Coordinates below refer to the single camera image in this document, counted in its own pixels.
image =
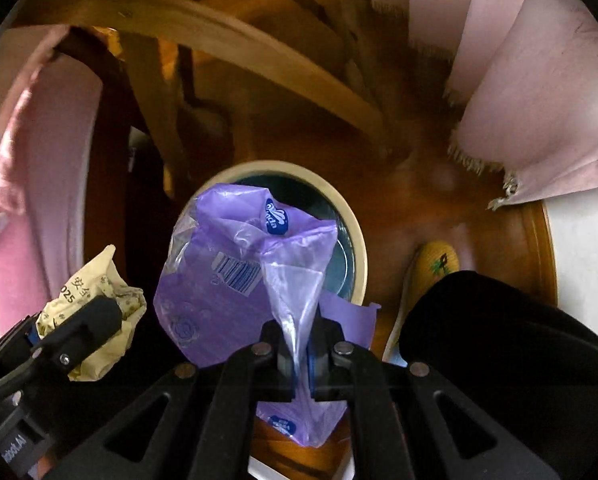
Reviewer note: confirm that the yellow slipper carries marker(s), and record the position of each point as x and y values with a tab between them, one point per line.
434	265

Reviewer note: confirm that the yellow paper wrapper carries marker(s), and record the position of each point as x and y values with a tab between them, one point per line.
106	280

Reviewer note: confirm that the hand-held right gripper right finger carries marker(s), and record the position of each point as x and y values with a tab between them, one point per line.
315	375

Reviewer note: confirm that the pink fringed cloth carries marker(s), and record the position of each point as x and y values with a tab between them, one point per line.
529	85

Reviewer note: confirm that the pink draped cloth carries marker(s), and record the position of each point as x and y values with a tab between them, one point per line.
39	160

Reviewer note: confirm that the purple plastic bag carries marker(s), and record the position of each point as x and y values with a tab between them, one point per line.
219	300

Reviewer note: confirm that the dark wooden furniture panel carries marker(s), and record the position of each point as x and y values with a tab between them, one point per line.
114	160

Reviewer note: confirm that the light wooden chair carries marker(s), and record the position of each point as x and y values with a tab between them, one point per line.
204	25

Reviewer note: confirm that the person's leg in black trousers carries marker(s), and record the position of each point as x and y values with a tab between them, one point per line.
504	340

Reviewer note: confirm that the round bin with cream rim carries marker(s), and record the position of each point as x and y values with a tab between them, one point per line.
346	240

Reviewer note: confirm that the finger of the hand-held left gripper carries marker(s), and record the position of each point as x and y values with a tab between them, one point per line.
86	322
30	336

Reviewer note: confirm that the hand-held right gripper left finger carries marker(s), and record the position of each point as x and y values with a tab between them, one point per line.
286	377

